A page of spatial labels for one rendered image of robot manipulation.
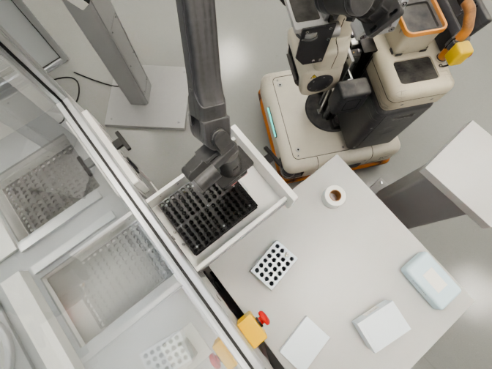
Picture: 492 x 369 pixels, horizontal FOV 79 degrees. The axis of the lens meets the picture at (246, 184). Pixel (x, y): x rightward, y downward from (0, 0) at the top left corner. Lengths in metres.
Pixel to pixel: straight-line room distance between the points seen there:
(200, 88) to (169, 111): 1.46
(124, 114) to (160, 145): 0.30
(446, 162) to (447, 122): 1.13
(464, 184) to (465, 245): 0.94
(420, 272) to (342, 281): 0.23
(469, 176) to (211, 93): 0.98
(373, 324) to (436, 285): 0.23
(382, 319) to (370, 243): 0.22
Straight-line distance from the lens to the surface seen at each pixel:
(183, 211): 0.86
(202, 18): 0.54
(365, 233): 1.06
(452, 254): 2.11
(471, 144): 1.34
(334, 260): 1.01
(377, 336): 1.01
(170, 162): 1.89
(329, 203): 0.99
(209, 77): 0.56
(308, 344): 1.00
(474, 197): 1.27
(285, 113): 1.69
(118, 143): 0.97
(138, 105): 2.07
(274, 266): 0.94
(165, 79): 2.14
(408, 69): 1.31
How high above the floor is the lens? 1.73
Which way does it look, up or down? 74 degrees down
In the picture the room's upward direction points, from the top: 3 degrees clockwise
